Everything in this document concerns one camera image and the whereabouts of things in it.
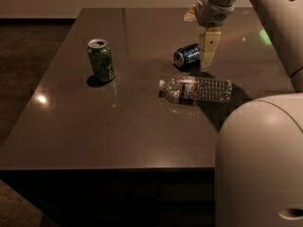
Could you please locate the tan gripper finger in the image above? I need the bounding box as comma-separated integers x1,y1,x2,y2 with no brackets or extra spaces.
199,27,221,68
184,6,196,22

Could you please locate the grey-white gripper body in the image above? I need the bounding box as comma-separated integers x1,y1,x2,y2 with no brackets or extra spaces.
194,0,235,27

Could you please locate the blue pepsi can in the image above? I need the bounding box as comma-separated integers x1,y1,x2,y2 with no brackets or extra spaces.
173,44,200,68

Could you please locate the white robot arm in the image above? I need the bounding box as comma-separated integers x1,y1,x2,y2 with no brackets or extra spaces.
186,0,303,227

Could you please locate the green soda can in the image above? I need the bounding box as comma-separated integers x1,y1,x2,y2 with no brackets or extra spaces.
87,38,115,82

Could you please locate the clear plastic water bottle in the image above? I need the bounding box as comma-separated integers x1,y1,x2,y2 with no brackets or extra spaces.
159,76,233,103

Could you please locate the dark cabinet under counter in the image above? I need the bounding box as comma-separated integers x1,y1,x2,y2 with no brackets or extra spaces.
1,169,215,227

